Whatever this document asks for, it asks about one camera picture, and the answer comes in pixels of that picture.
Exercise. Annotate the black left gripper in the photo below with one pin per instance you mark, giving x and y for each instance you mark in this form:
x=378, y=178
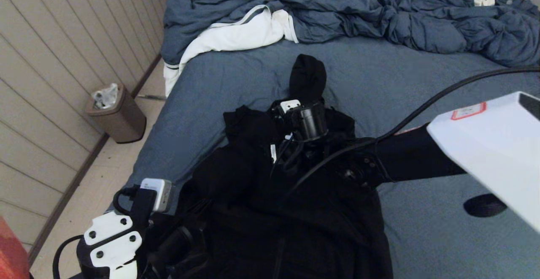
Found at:
x=177, y=249

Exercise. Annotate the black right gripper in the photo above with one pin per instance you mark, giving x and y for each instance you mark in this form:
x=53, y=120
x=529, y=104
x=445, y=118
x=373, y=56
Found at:
x=297, y=154

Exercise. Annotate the black hooded sweatshirt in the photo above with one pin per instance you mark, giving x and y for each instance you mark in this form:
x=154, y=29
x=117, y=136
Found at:
x=261, y=211

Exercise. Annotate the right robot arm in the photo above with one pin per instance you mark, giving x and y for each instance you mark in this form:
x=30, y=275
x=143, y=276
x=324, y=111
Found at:
x=485, y=152

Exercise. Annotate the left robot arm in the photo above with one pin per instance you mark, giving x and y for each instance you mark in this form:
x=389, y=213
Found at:
x=109, y=245

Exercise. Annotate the white garment with dark stripe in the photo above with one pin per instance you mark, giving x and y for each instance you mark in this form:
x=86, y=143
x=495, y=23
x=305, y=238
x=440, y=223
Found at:
x=219, y=40

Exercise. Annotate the brown trash bin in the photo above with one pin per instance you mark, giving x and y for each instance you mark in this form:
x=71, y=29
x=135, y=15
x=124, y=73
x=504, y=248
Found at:
x=122, y=120

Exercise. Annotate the crumpled blue duvet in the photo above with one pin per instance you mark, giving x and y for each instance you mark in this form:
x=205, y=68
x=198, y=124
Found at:
x=358, y=11

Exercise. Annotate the white plastic bin bag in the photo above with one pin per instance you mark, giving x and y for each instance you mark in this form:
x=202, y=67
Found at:
x=105, y=96

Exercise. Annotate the blue bed sheet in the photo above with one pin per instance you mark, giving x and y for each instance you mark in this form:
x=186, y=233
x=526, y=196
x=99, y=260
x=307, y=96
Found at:
x=443, y=237

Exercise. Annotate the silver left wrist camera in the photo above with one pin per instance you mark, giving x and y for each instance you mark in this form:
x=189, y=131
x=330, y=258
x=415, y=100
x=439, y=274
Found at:
x=158, y=194

